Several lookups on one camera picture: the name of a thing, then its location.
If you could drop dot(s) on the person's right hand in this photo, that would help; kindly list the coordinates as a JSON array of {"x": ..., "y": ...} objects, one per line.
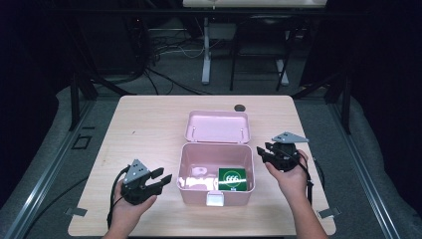
[{"x": 291, "y": 179}]

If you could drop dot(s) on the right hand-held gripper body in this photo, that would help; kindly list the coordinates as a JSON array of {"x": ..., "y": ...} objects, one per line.
[{"x": 287, "y": 151}]

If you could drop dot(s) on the white item in box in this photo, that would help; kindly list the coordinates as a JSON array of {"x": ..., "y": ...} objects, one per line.
[{"x": 198, "y": 177}]

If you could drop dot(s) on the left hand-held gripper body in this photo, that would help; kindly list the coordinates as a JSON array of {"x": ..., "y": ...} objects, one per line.
[{"x": 136, "y": 186}]

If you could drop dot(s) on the black round table grommet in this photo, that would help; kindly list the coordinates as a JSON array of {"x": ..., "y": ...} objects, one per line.
[{"x": 239, "y": 107}]

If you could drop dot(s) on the green packet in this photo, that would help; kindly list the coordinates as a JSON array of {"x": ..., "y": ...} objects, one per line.
[{"x": 232, "y": 179}]

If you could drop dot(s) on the white desk leg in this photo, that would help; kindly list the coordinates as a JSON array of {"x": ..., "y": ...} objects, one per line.
[{"x": 206, "y": 49}]

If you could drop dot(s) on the black metal frame stand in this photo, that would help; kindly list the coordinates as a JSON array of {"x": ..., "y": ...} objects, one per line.
[
  {"x": 335, "y": 89},
  {"x": 78, "y": 86}
]

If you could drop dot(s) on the pink plastic box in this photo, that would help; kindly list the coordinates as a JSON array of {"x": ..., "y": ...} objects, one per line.
[{"x": 215, "y": 162}]

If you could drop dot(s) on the aluminium rail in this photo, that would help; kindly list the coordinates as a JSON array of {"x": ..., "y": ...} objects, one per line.
[
  {"x": 46, "y": 172},
  {"x": 365, "y": 172}
]

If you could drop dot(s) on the grey tape strip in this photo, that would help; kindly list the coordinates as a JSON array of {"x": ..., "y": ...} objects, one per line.
[
  {"x": 329, "y": 212},
  {"x": 76, "y": 211}
]

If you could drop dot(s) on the person's left hand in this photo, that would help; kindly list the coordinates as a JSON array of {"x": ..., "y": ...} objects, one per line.
[{"x": 130, "y": 208}]

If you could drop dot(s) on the black chair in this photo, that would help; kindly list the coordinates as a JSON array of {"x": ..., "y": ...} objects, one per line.
[{"x": 258, "y": 49}]

